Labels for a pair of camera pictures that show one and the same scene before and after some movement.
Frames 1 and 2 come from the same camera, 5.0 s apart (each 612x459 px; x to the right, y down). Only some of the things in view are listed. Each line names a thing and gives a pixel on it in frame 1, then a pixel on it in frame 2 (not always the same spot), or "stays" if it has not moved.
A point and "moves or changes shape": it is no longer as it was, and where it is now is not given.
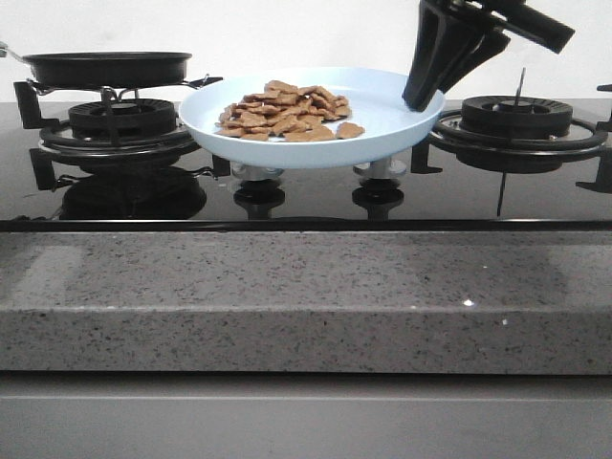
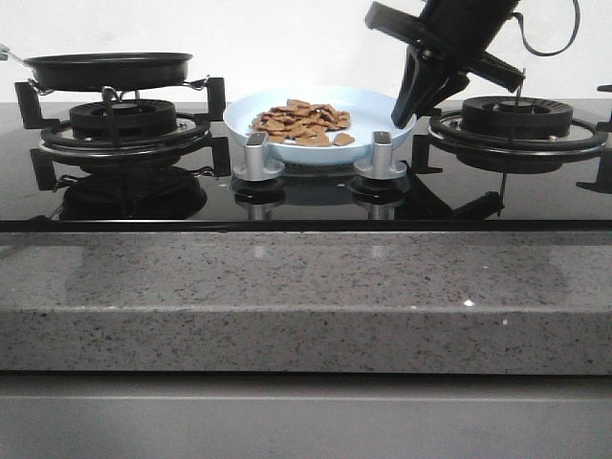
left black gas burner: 122,119 stays
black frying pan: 105,69 stays
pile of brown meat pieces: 284,112 moves or changes shape
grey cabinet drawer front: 299,416 stays
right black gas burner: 515,116 stays
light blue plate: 306,118 moves or changes shape
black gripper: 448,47 to 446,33
